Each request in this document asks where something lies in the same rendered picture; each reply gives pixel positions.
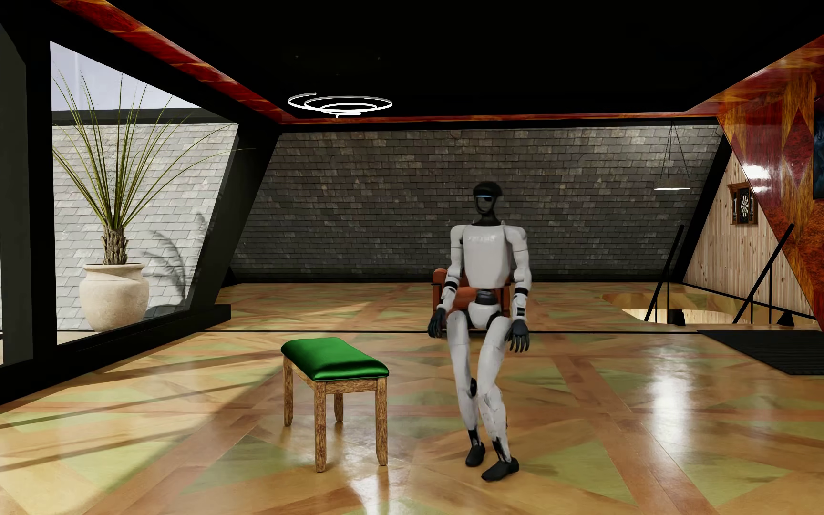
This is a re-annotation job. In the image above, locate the dark orange armchair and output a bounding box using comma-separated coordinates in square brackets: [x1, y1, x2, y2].
[431, 268, 514, 320]

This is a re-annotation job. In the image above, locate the robot right leg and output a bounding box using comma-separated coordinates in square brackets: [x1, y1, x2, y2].
[445, 309, 489, 469]

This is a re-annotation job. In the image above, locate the robot leg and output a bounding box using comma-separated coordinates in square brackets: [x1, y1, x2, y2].
[445, 309, 489, 469]
[476, 315, 522, 483]

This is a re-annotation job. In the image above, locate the robot left leg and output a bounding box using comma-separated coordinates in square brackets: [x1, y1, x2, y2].
[476, 315, 522, 483]

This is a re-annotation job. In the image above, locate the robot white torso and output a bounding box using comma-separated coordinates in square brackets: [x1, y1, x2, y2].
[458, 221, 517, 330]

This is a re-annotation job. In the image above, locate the green cushioned wooden stool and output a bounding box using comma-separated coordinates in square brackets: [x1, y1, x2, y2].
[280, 337, 391, 474]

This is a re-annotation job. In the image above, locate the robot black head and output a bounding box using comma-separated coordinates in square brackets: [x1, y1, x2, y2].
[473, 182, 505, 217]

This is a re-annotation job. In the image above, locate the thin hanging pendant lamp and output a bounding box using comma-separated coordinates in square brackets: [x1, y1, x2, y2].
[653, 123, 692, 193]

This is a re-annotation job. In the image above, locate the black stair railing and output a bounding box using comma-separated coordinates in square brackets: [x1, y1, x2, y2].
[644, 222, 818, 329]

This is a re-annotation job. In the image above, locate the dartboard in wooden cabinet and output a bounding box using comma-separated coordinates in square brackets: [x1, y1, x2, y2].
[727, 181, 759, 226]

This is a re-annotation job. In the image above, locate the black floor rug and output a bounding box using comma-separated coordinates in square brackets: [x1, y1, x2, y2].
[697, 328, 824, 377]

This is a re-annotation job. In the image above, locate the cream ceramic plant pot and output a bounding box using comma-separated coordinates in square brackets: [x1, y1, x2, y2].
[79, 262, 151, 333]

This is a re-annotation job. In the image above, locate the spiky green palm plant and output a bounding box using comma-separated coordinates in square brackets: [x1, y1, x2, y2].
[51, 70, 243, 266]

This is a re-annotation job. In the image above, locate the white ring ceiling lamp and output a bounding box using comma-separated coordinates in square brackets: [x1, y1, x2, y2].
[287, 92, 394, 120]

